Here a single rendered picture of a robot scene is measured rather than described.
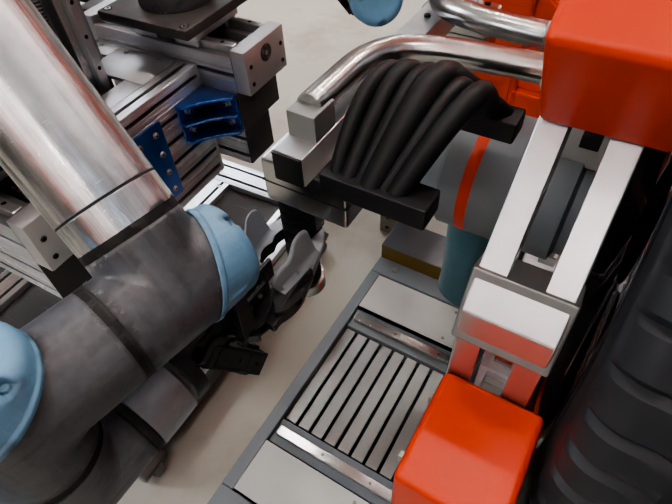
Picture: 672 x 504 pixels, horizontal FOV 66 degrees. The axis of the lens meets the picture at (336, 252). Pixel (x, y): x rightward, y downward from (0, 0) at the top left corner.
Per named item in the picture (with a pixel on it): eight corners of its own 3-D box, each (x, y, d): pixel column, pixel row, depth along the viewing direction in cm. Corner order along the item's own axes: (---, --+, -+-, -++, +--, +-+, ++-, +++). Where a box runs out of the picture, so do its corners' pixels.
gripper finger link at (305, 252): (341, 210, 50) (276, 268, 46) (343, 250, 55) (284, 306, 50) (318, 197, 52) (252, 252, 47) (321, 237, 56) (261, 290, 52)
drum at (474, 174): (566, 297, 55) (613, 201, 44) (388, 228, 63) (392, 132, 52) (597, 215, 63) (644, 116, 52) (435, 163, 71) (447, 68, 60)
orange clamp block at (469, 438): (524, 452, 41) (484, 564, 36) (433, 406, 44) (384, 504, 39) (547, 416, 36) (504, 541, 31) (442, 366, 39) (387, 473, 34)
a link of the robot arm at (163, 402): (177, 456, 42) (108, 408, 45) (213, 410, 45) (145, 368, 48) (147, 418, 37) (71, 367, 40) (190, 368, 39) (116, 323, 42)
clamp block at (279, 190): (347, 231, 46) (345, 186, 42) (266, 198, 50) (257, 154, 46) (373, 197, 49) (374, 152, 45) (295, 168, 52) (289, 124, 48)
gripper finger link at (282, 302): (323, 275, 51) (260, 336, 46) (324, 285, 52) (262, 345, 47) (288, 253, 53) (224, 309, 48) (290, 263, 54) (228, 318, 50)
